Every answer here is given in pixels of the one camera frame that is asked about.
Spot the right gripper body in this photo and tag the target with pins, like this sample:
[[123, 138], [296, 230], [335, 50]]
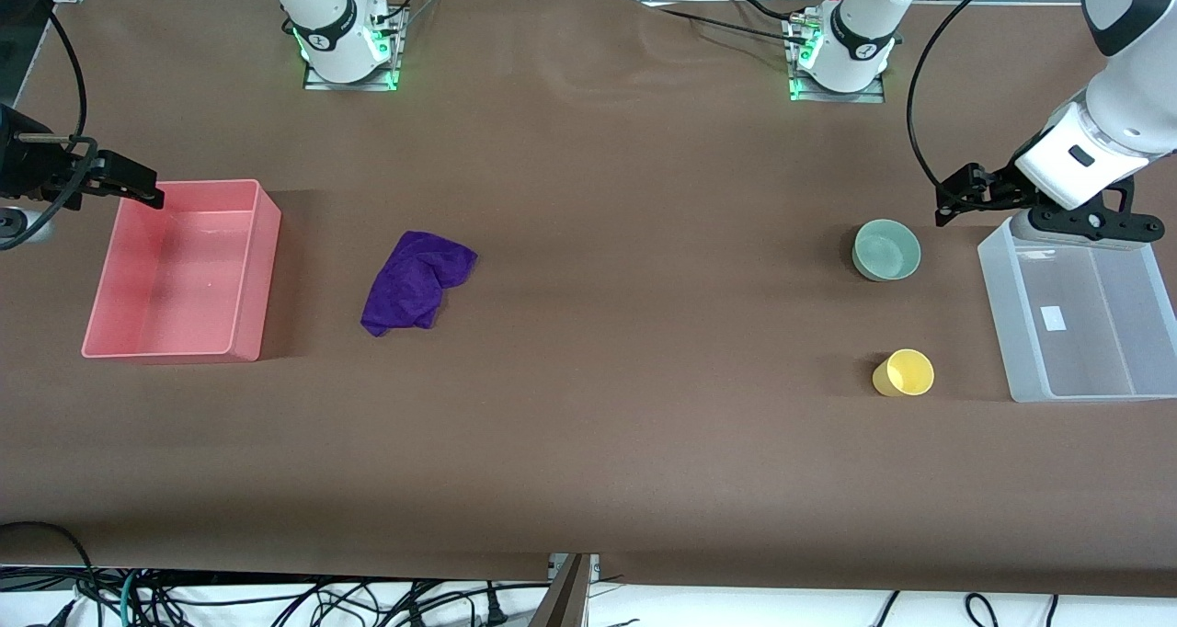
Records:
[[26, 166]]

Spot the green bowl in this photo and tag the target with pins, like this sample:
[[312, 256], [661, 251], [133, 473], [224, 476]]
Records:
[[886, 250]]

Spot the purple cloth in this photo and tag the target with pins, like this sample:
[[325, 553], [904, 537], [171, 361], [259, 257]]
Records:
[[414, 282]]

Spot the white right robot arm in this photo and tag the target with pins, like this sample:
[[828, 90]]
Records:
[[329, 22]]

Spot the yellow cup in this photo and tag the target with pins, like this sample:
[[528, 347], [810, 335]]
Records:
[[905, 374]]

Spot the pink plastic bin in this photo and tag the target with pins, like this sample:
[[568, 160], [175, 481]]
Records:
[[184, 278]]

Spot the white label sticker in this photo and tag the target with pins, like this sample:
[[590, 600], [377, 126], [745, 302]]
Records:
[[1054, 318]]

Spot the clear plastic bin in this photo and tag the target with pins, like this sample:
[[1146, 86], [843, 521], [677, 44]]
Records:
[[1085, 324]]

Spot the brown table cover sheet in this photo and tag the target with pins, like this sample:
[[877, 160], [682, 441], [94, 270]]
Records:
[[588, 333]]

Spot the black power plug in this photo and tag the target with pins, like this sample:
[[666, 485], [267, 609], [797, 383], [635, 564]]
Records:
[[497, 609]]

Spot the wooden board piece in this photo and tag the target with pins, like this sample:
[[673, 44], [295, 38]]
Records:
[[563, 599]]

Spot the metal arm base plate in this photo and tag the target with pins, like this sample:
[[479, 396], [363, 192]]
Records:
[[354, 83], [832, 96]]

